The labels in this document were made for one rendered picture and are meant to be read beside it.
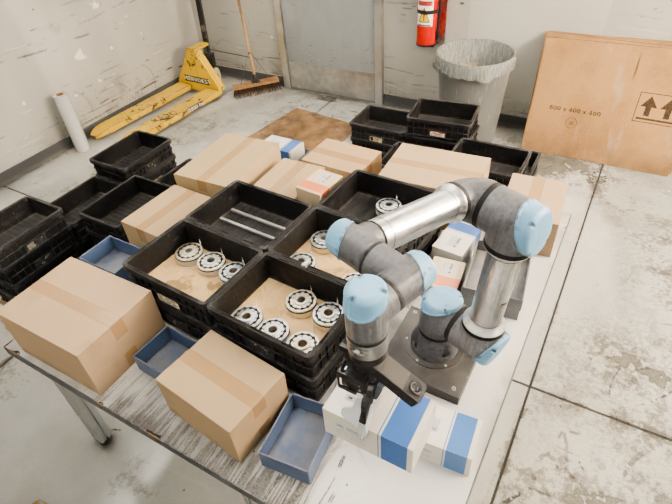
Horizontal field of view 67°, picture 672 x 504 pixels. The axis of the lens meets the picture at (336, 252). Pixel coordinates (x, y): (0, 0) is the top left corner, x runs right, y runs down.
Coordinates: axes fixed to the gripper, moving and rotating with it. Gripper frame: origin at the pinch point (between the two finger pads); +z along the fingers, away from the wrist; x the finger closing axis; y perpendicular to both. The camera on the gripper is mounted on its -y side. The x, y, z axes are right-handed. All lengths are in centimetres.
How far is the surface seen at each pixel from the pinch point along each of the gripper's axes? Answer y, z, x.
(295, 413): 33, 40, -10
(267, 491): 27, 41, 12
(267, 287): 63, 27, -41
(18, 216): 239, 57, -49
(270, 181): 98, 24, -93
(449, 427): -9.6, 31.9, -21.9
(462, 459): -15.5, 33.3, -15.8
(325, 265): 51, 28, -59
